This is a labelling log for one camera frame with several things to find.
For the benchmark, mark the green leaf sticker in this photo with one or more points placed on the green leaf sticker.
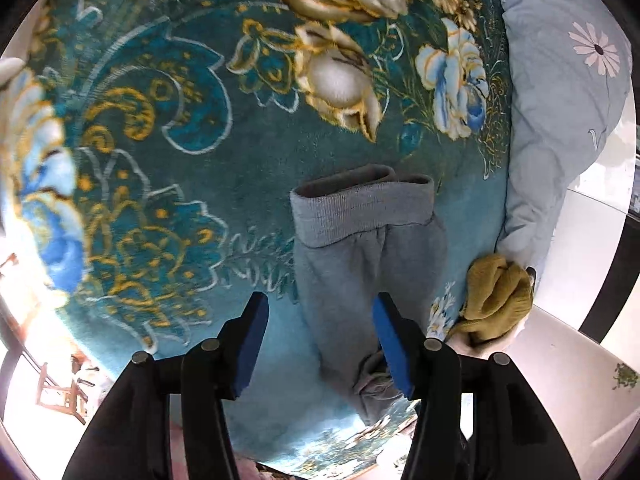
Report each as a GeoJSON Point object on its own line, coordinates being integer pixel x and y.
{"type": "Point", "coordinates": [625, 376]}

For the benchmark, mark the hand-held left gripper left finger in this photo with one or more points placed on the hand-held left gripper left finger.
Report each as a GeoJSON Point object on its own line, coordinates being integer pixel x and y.
{"type": "Point", "coordinates": [250, 345]}

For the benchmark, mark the light blue floral duvet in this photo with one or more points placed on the light blue floral duvet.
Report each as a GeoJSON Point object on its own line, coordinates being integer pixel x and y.
{"type": "Point", "coordinates": [550, 110]}

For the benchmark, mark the teal floral blanket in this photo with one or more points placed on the teal floral blanket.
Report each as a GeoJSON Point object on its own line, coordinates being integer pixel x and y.
{"type": "Point", "coordinates": [200, 160]}

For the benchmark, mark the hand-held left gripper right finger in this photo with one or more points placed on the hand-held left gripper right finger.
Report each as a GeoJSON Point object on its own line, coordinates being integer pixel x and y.
{"type": "Point", "coordinates": [395, 350]}

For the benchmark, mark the grey-blue pants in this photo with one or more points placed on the grey-blue pants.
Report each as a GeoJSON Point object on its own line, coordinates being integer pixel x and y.
{"type": "Point", "coordinates": [340, 270]}

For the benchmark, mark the wooden chair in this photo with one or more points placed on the wooden chair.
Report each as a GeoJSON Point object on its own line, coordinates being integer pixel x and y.
{"type": "Point", "coordinates": [55, 395]}

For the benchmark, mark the cream fleece garment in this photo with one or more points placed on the cream fleece garment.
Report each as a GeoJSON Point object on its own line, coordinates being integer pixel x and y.
{"type": "Point", "coordinates": [500, 346]}

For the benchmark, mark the mustard yellow knit sweater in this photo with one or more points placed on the mustard yellow knit sweater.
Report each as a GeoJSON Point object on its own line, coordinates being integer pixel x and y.
{"type": "Point", "coordinates": [492, 290]}

